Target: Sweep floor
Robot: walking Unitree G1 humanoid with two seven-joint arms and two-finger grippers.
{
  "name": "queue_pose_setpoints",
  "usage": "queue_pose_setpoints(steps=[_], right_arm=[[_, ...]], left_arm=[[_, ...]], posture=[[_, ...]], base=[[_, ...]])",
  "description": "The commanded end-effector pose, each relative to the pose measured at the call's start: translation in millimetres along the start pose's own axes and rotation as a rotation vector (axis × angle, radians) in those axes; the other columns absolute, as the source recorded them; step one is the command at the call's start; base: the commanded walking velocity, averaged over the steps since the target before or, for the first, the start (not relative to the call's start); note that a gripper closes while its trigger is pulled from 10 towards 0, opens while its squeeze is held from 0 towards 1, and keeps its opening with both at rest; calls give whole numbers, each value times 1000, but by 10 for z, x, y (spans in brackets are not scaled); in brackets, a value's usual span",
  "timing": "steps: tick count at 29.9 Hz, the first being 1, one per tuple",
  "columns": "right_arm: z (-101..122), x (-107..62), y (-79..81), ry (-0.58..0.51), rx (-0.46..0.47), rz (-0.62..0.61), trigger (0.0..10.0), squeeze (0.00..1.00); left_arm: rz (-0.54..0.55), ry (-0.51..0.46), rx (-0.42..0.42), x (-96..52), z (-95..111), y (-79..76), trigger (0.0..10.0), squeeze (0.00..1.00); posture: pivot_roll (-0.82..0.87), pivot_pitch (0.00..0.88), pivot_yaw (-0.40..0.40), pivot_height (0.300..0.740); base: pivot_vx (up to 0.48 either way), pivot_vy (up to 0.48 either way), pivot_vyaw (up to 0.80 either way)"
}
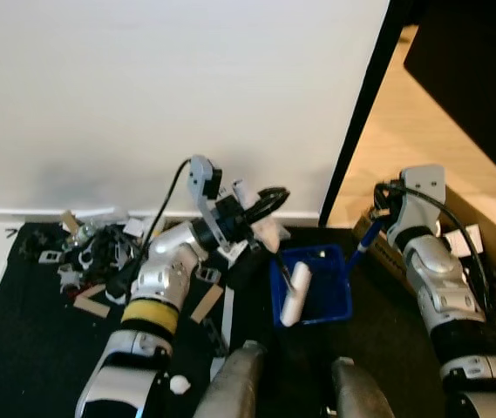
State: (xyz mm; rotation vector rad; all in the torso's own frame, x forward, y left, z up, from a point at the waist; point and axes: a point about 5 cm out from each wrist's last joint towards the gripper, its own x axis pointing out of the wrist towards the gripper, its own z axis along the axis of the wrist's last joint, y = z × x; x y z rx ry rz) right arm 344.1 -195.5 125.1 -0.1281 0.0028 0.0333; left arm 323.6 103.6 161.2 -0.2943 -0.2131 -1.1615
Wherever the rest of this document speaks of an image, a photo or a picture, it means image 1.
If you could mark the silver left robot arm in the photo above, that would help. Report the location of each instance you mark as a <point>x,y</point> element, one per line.
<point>165,270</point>

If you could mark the black floor mat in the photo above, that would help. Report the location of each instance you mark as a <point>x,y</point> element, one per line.
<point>21,348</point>

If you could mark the brown cardboard strip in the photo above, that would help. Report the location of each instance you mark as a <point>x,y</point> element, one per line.
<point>206,301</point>

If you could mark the black tangled rubbish pile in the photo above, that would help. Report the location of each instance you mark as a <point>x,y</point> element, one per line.
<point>99,248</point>

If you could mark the black cabinet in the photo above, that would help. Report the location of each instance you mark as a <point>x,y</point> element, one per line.
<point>483,78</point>

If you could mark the small brown cardboard scrap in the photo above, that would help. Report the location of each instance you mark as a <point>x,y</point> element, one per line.
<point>70,220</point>

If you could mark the grey robot left leg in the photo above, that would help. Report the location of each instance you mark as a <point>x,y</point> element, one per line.
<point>230,383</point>

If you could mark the grey robot leg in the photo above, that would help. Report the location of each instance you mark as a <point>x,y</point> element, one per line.
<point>230,383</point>
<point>361,392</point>

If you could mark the brown cardboard angle piece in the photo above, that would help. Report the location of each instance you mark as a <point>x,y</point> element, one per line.
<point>91,305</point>

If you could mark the white crumpled paper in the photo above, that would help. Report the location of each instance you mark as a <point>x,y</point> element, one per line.
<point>179,383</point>

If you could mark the grey robot right leg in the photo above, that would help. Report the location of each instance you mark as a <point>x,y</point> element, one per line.
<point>361,392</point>

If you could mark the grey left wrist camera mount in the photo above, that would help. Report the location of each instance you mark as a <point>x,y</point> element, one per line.
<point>202,200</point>

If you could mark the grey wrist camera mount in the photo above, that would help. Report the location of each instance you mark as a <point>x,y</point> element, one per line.
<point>202,200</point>
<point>424,185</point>

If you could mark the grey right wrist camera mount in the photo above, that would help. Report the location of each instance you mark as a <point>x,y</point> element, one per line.
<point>424,185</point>

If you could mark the black door frame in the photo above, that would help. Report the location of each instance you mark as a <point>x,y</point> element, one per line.
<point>365,113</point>

